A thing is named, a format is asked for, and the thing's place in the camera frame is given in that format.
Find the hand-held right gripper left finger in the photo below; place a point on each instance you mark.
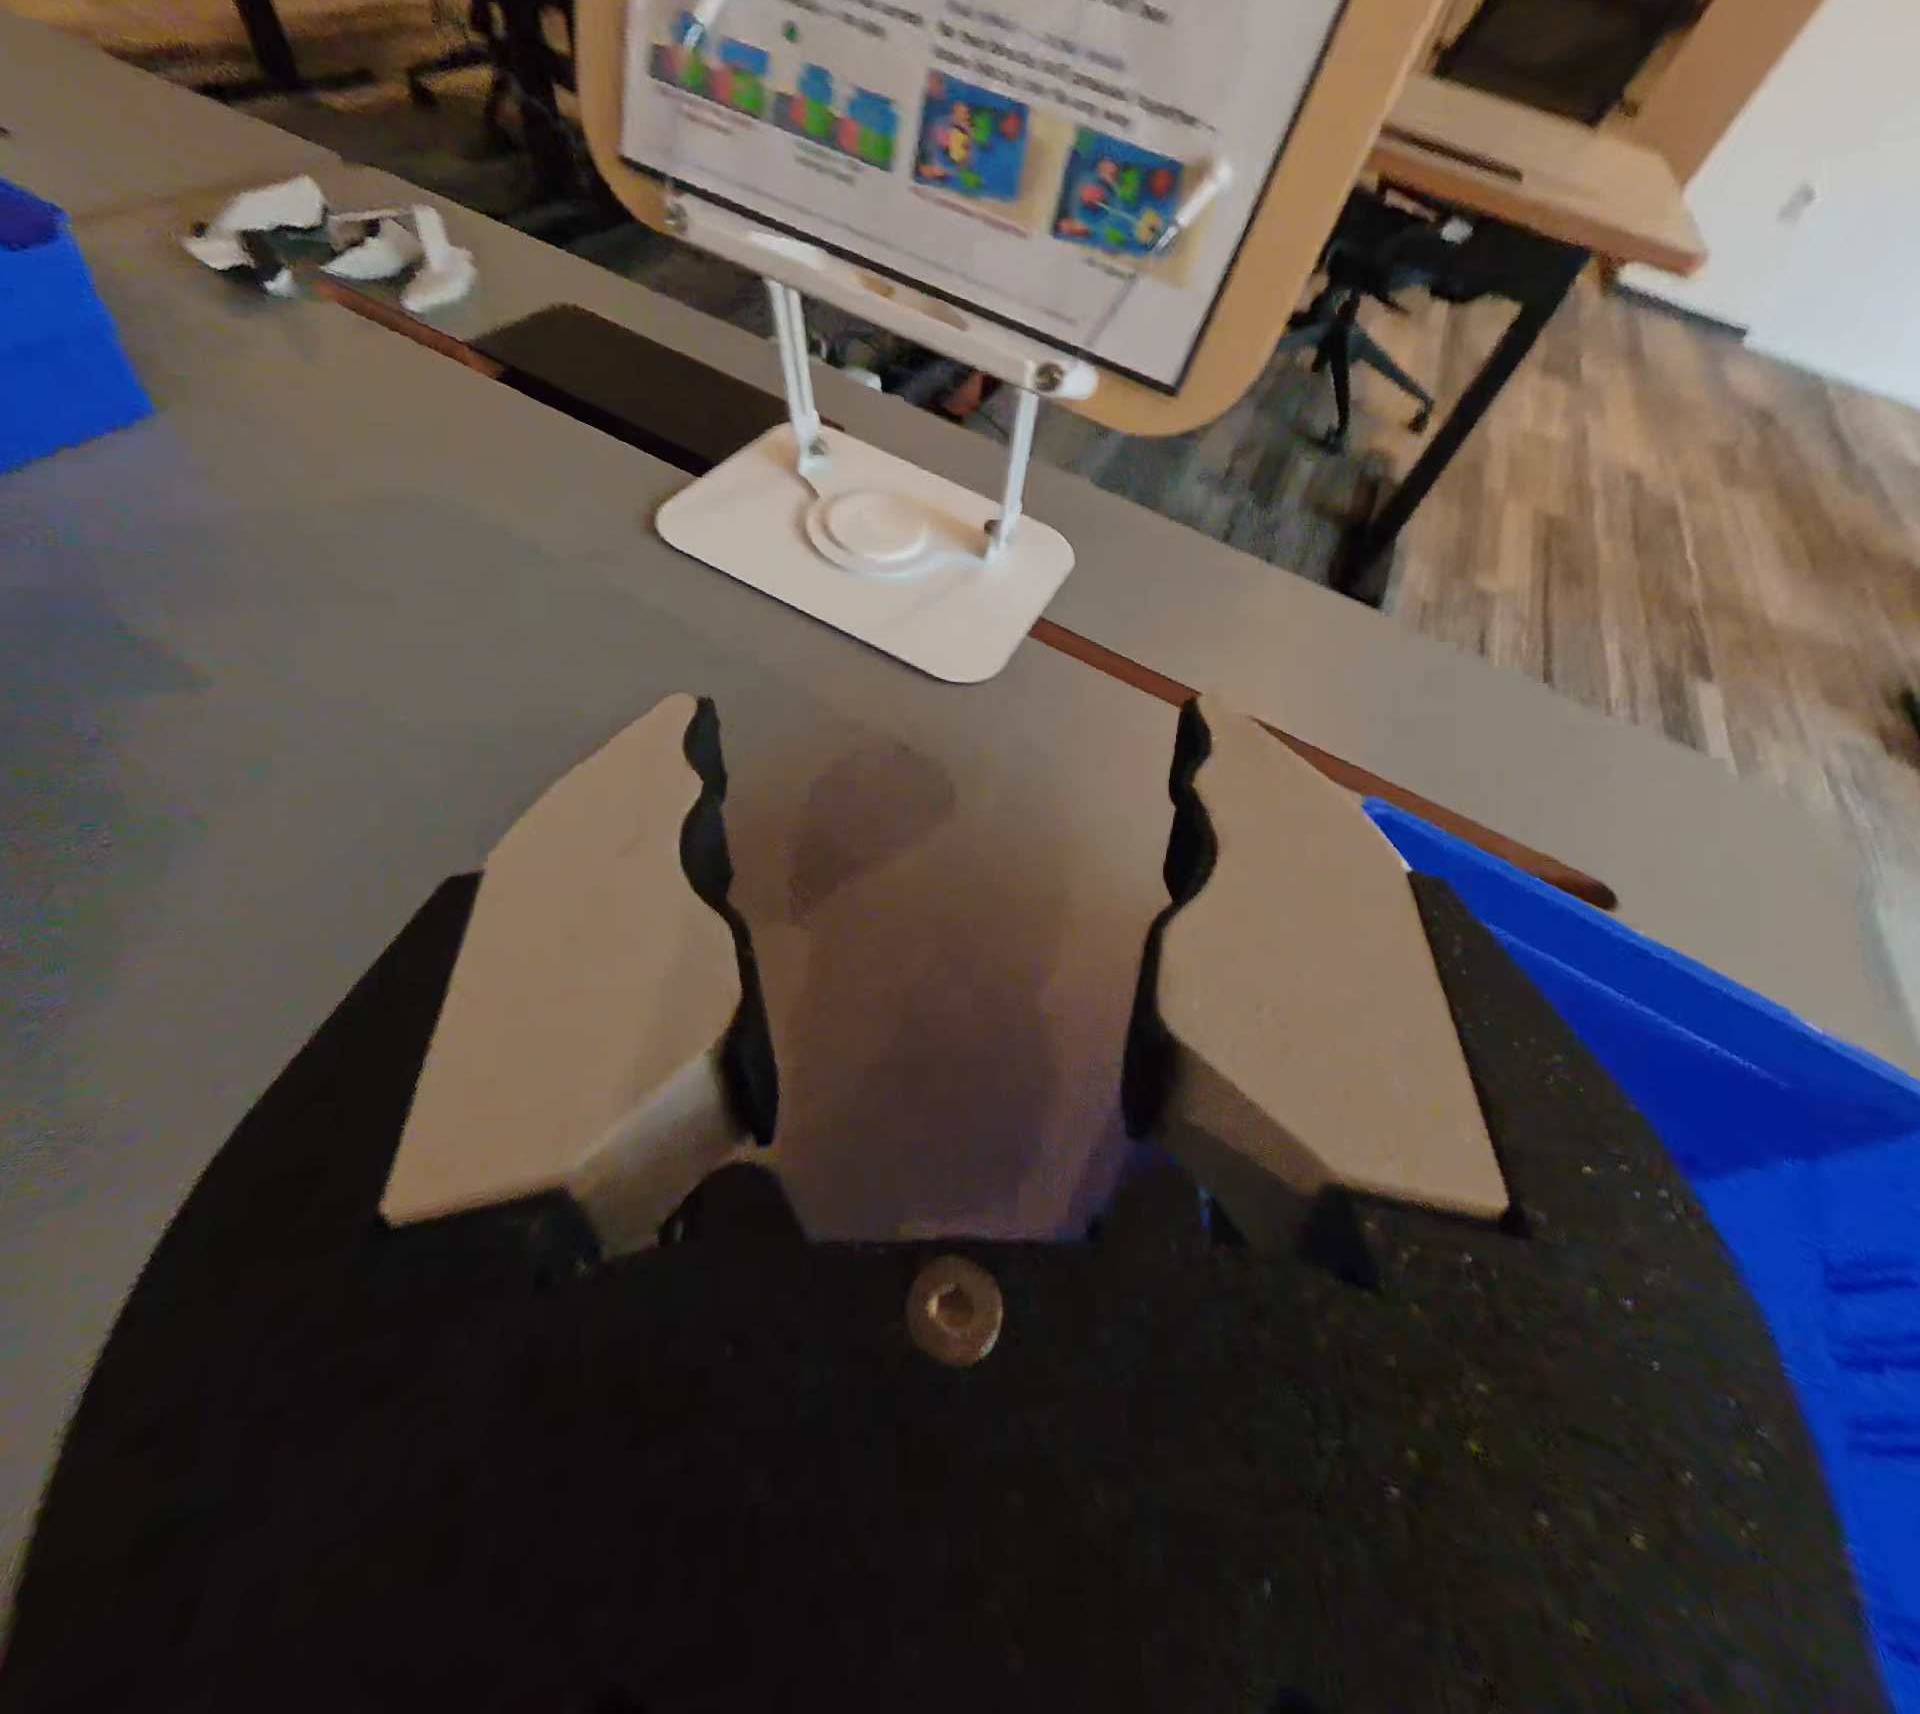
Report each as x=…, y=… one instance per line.
x=572, y=995

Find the printed instruction sheet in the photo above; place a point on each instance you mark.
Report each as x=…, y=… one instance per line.
x=1021, y=4

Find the wooden table frame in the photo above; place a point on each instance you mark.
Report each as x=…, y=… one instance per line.
x=1546, y=170

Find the blue plastic object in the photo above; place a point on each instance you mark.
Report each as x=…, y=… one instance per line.
x=61, y=351

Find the blue plastic bin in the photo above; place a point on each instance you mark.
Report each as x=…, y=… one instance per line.
x=1773, y=1114

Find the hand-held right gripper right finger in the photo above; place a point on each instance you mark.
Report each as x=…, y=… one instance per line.
x=1320, y=995

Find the instruction poster on stand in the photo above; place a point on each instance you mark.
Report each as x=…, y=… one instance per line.
x=1412, y=125

